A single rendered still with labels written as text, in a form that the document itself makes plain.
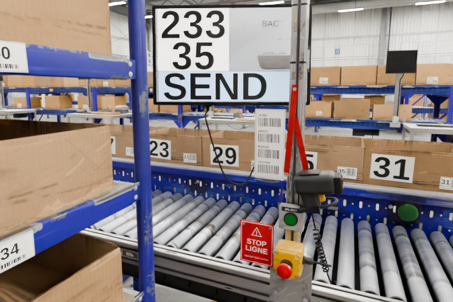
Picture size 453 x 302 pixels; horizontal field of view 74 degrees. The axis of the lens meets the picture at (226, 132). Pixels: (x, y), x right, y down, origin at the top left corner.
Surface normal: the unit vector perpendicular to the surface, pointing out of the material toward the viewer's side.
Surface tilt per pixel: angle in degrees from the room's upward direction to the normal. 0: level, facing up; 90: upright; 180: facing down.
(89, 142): 90
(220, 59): 86
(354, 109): 90
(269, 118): 90
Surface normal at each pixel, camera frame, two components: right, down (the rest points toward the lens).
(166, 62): -0.04, 0.07
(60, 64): 0.92, 0.05
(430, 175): -0.38, 0.14
